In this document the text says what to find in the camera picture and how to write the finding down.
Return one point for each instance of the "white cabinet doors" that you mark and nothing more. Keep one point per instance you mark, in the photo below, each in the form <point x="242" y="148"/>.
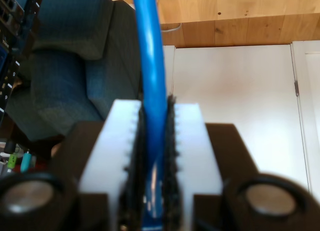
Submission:
<point x="237" y="103"/>

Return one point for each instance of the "blue sofa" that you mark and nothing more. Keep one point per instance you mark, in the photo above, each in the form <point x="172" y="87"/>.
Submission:
<point x="62" y="78"/>

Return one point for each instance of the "black rack frame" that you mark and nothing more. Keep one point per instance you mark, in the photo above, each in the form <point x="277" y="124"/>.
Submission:
<point x="30" y="21"/>

